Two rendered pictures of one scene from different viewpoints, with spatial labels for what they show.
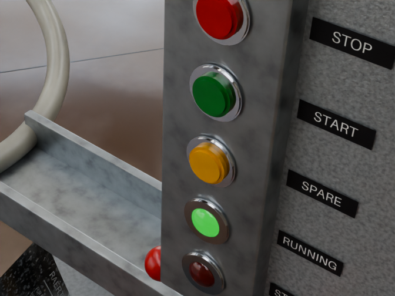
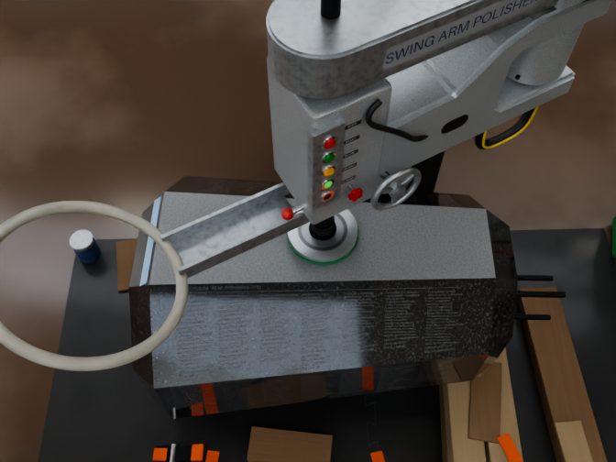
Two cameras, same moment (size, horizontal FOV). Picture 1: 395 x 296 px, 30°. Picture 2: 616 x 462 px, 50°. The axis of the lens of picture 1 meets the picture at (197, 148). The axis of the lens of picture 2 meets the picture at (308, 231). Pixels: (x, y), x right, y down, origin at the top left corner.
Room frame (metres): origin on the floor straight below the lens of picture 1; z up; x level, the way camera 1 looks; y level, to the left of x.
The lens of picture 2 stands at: (-0.02, 0.82, 2.59)
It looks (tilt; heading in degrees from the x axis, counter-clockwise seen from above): 59 degrees down; 297
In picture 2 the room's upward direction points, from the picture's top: straight up
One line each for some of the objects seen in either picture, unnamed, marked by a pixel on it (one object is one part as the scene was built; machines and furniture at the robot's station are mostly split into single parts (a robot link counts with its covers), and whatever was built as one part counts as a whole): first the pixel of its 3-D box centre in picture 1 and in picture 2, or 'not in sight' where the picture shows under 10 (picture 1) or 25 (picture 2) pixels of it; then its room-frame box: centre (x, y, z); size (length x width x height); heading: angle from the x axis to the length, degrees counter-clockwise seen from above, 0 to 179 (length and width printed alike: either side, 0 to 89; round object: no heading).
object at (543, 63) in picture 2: not in sight; (538, 36); (0.04, -0.68, 1.35); 0.19 x 0.19 x 0.20
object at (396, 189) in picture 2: not in sight; (388, 180); (0.24, -0.17, 1.20); 0.15 x 0.10 x 0.15; 56
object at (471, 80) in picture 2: not in sight; (457, 85); (0.18, -0.46, 1.31); 0.74 x 0.23 x 0.49; 56
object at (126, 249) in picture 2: not in sight; (128, 264); (1.31, -0.07, 0.02); 0.25 x 0.10 x 0.01; 127
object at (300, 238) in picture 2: not in sight; (322, 230); (0.41, -0.14, 0.88); 0.21 x 0.21 x 0.01
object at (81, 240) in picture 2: not in sight; (85, 247); (1.50, -0.04, 0.08); 0.10 x 0.10 x 0.13
